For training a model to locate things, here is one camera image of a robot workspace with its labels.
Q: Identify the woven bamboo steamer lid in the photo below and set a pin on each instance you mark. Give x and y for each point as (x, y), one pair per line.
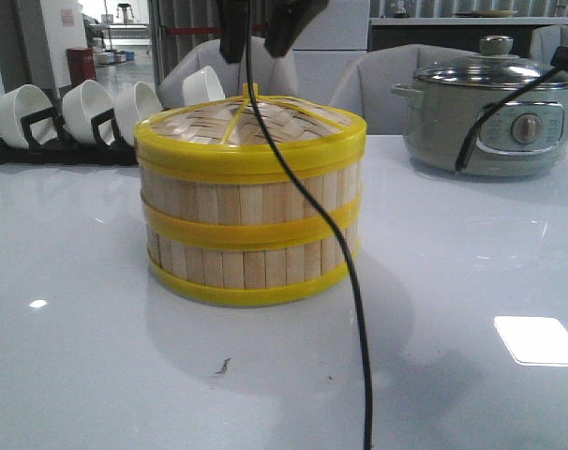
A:
(226, 141)

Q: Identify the white bowl right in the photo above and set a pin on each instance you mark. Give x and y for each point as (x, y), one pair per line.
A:
(202, 86)

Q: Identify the white bowl far left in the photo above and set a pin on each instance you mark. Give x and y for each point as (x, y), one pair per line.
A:
(16, 104)

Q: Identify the white cabinet background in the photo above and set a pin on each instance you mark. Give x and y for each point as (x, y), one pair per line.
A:
(336, 36)

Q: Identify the black dish rack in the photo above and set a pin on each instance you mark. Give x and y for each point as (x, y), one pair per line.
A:
(108, 148)

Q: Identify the dark counter shelf background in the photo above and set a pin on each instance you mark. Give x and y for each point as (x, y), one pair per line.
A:
(459, 33)

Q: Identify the red bin background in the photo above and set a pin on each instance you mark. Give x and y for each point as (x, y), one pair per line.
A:
(81, 65)

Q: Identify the white bowl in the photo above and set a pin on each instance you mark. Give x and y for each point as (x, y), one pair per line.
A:
(80, 105)
(202, 86)
(16, 104)
(132, 105)

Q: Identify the glass pot lid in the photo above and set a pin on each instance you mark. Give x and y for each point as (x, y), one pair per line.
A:
(492, 67)

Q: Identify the grey chair centre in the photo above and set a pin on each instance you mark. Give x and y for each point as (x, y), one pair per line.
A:
(365, 85)

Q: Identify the grey electric cooking pot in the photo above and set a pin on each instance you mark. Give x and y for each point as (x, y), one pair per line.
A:
(527, 136)

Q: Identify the grey chair left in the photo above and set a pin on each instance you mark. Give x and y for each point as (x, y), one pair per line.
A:
(274, 76)

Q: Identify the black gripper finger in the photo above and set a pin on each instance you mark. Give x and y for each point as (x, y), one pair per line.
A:
(234, 23)
(288, 20)

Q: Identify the grey chair far right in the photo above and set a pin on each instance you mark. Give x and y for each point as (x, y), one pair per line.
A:
(547, 42)

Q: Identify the grey chair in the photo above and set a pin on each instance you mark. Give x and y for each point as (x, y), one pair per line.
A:
(365, 85)
(547, 42)
(274, 76)

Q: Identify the bamboo steamer tray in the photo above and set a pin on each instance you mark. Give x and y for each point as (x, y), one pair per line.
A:
(250, 278)
(199, 214)

